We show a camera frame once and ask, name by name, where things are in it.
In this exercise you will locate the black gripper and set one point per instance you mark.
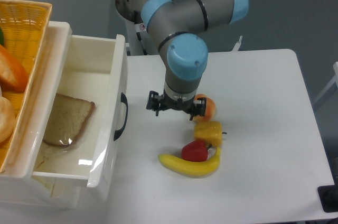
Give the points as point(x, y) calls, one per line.
point(176, 101)

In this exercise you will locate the white drawer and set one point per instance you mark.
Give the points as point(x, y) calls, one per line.
point(65, 189)
point(95, 70)

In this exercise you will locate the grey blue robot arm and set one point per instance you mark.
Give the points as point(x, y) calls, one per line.
point(174, 29)

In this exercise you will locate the white drawer cabinet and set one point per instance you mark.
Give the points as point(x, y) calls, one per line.
point(17, 184)

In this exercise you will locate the orange knotted bread roll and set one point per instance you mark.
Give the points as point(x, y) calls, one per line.
point(210, 111)

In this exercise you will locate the yellow corn cob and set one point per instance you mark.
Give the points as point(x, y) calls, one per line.
point(209, 132)

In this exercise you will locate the red bell pepper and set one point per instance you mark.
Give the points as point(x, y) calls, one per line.
point(196, 151)

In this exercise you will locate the yellow banana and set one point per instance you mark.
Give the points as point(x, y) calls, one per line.
point(189, 168)

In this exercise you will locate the brown bread slice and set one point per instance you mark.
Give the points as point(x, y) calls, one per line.
point(67, 121)

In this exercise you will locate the orange bread loaf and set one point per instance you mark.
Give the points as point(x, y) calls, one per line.
point(13, 75)

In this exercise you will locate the round pale bun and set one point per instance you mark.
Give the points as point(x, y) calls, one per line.
point(8, 119)

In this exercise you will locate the yellow woven basket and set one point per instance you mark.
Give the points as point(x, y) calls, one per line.
point(23, 25)

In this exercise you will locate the black device at edge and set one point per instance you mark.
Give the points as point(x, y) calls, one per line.
point(328, 197)

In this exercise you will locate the green item in basket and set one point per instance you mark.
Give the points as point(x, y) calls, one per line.
point(2, 40)

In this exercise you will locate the black top drawer handle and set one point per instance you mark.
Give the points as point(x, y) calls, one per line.
point(123, 117)

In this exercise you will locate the white bracket behind table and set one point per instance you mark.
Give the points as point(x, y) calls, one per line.
point(237, 45)

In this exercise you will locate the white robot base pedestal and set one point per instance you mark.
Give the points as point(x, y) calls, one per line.
point(140, 43)

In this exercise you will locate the white frame at right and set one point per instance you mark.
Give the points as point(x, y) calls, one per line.
point(329, 89)

